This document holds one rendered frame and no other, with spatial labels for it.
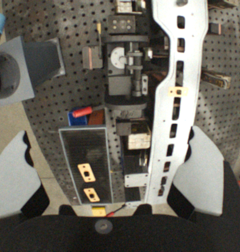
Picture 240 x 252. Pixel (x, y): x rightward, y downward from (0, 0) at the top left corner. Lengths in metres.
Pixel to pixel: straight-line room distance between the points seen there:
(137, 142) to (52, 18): 0.75
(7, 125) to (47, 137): 1.17
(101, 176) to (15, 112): 1.62
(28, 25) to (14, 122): 1.39
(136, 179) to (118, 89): 0.39
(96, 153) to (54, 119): 0.56
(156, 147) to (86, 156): 0.33
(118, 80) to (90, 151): 0.23
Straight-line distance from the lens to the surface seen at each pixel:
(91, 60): 0.49
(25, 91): 0.55
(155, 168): 0.80
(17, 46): 0.54
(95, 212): 0.77
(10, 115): 2.10
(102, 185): 0.61
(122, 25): 0.44
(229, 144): 1.43
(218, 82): 0.61
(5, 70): 0.50
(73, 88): 0.91
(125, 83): 0.41
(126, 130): 0.53
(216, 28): 0.70
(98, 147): 0.49
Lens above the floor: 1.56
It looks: 62 degrees down
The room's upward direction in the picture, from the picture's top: 174 degrees clockwise
